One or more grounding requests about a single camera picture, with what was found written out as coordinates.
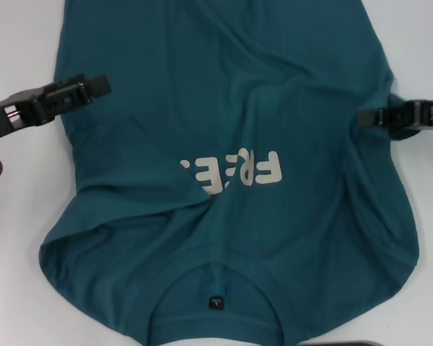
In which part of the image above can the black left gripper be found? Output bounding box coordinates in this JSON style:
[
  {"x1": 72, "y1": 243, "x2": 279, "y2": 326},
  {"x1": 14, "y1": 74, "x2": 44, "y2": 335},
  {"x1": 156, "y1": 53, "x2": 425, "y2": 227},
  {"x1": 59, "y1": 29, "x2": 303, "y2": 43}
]
[{"x1": 0, "y1": 73, "x2": 111, "y2": 146}]

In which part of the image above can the teal blue t-shirt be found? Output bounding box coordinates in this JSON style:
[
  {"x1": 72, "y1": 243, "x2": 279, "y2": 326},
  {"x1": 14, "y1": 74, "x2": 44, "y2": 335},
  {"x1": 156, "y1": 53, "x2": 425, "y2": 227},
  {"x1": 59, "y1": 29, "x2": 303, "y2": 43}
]
[{"x1": 38, "y1": 0, "x2": 422, "y2": 342}]

